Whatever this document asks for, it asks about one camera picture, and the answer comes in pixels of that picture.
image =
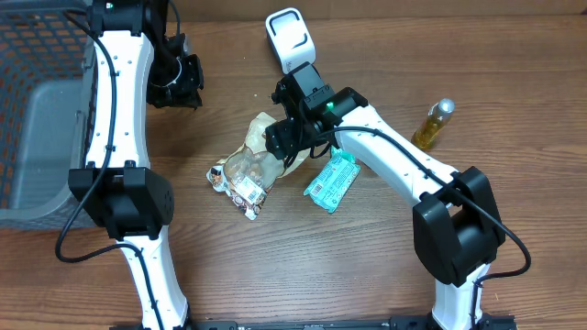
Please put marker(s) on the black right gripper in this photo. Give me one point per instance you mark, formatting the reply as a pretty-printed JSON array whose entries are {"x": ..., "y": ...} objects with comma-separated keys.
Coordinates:
[{"x": 286, "y": 142}]

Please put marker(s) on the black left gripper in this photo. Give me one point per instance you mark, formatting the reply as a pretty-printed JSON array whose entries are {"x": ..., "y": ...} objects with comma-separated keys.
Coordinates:
[{"x": 187, "y": 97}]

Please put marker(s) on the brown snack packet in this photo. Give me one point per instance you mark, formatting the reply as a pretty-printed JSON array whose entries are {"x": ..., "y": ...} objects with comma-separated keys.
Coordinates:
[{"x": 252, "y": 160}]

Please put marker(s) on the teal snack packet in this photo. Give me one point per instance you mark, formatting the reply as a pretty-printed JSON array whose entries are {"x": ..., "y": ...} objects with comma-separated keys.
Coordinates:
[{"x": 328, "y": 188}]

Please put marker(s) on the white labelled snack packet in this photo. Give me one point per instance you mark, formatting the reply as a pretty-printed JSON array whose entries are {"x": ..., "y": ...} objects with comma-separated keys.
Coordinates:
[{"x": 245, "y": 194}]

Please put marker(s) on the yellow oil bottle silver cap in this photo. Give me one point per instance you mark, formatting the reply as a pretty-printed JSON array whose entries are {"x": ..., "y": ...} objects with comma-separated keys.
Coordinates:
[{"x": 437, "y": 118}]

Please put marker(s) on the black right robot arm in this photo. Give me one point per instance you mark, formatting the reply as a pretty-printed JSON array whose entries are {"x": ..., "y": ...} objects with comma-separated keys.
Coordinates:
[{"x": 456, "y": 222}]

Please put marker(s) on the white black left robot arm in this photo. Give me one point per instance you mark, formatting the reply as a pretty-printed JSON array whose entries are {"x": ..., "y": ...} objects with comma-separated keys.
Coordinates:
[{"x": 137, "y": 65}]

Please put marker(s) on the white barcode scanner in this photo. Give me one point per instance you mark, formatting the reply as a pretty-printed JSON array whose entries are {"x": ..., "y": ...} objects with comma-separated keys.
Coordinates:
[{"x": 290, "y": 39}]

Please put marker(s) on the brown cardboard back panel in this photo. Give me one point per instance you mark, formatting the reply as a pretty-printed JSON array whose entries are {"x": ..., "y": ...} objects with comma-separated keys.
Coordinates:
[{"x": 247, "y": 10}]

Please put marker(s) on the grey plastic mesh basket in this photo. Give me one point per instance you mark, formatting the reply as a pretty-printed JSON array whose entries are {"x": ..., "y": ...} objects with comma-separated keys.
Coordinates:
[{"x": 47, "y": 110}]

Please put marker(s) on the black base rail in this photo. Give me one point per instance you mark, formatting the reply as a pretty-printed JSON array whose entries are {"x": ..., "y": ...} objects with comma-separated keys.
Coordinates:
[{"x": 312, "y": 324}]

